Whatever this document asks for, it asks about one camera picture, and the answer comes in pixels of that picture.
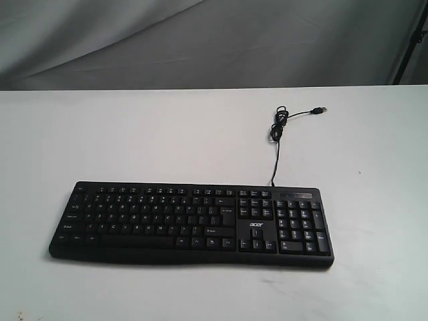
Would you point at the black tripod stand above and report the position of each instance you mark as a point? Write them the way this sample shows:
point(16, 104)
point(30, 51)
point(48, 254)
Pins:
point(416, 38)

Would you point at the grey backdrop cloth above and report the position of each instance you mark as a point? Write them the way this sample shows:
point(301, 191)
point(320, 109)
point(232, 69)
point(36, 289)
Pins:
point(143, 45)

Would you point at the black acer keyboard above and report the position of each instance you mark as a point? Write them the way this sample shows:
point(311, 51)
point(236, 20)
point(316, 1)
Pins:
point(172, 224)

